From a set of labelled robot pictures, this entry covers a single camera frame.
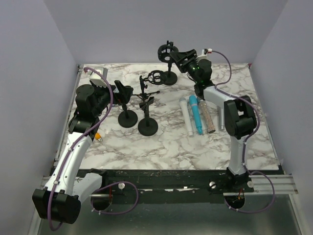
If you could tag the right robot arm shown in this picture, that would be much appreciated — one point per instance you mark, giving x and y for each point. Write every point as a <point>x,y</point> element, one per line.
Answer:
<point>240,116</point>

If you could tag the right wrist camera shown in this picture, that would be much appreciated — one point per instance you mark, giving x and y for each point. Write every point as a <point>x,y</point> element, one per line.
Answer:
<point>205,54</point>

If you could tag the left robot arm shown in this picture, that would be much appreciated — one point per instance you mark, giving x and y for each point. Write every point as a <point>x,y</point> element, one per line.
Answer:
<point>61,198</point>

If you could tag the black front mounting rail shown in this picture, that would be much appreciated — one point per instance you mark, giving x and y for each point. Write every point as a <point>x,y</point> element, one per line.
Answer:
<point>126,187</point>

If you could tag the blue microphone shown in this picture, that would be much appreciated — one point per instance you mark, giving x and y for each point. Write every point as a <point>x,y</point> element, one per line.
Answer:
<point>196,115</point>

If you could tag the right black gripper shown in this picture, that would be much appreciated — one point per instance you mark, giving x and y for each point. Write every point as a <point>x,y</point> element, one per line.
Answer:
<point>180,57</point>

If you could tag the white microphone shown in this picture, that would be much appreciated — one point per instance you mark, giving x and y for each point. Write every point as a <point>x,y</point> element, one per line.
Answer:
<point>185,112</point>

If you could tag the black round-base holder stand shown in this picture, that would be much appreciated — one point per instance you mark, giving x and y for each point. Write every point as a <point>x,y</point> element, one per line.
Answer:
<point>127,118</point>

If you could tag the black round-base clip stand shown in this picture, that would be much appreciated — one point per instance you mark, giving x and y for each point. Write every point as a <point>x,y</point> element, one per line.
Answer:
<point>147,126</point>

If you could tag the silver microphone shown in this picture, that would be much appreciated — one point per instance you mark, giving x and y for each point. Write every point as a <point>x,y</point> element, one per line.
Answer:
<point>220,118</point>

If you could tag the glitter microphone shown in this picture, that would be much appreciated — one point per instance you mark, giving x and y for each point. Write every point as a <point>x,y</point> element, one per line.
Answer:
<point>207,116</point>

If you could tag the black round-base shock-mount stand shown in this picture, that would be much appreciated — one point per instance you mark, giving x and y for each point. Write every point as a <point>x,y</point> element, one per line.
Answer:
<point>168,77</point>

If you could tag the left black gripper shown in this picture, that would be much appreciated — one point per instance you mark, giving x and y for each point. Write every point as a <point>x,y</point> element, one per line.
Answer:
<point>124,93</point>

